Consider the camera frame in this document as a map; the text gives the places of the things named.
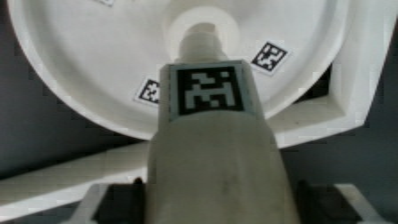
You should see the white table leg cylinder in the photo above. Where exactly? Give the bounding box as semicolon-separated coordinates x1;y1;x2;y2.
146;23;300;224

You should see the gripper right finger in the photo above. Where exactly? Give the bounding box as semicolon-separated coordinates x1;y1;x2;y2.
295;181;380;224

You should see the white round table top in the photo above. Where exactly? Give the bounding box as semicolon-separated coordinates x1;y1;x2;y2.
7;0;354;144

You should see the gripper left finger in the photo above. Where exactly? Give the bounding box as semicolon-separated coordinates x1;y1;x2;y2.
66;178;146;224

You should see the white front barrier rail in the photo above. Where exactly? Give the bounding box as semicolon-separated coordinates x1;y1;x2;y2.
0;143;147;222

